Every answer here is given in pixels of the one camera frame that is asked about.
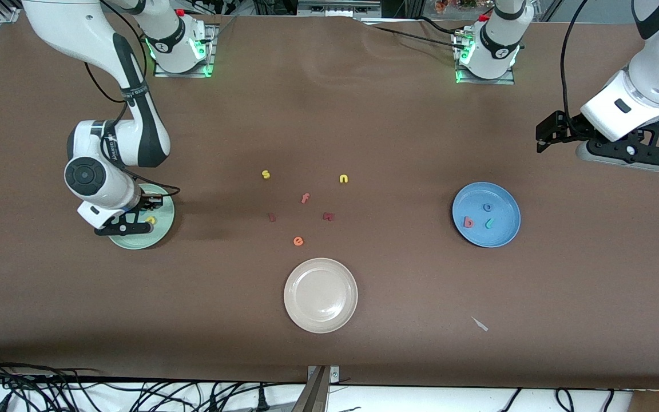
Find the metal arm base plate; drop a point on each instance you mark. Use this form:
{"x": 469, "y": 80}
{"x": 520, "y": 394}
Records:
{"x": 158, "y": 71}
{"x": 509, "y": 81}

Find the white paper scrap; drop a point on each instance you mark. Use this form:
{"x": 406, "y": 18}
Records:
{"x": 480, "y": 324}

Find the beige plate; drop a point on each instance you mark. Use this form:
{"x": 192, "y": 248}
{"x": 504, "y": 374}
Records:
{"x": 321, "y": 295}

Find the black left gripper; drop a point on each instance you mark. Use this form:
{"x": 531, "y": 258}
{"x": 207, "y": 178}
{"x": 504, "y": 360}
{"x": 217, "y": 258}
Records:
{"x": 571, "y": 127}

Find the orange decoration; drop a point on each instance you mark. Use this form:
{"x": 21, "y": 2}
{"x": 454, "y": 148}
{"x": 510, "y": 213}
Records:
{"x": 455, "y": 4}

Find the silver metal bracket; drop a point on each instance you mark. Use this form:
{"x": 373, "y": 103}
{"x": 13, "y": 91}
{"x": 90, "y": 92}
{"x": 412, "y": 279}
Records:
{"x": 335, "y": 375}

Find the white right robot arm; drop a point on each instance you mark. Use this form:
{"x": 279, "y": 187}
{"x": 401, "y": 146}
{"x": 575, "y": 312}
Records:
{"x": 60, "y": 23}

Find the blue plate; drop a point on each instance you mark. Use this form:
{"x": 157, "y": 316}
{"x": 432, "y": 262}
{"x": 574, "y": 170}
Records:
{"x": 501, "y": 234}

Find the grey metal frame equipment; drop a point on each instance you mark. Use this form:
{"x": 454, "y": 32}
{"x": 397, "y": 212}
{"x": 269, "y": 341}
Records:
{"x": 338, "y": 7}

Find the silver corner bracket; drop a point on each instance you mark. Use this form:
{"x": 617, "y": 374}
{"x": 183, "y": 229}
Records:
{"x": 9, "y": 15}

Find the green plate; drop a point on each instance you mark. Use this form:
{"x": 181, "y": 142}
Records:
{"x": 163, "y": 228}

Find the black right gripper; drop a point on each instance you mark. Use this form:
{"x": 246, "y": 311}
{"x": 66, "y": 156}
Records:
{"x": 144, "y": 201}

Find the brown table cover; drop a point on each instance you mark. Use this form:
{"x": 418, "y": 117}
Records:
{"x": 78, "y": 297}

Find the reddish letter q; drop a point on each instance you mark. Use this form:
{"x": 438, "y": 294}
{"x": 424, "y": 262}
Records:
{"x": 465, "y": 222}

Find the dark metal beam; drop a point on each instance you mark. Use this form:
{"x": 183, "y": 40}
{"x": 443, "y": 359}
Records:
{"x": 312, "y": 395}

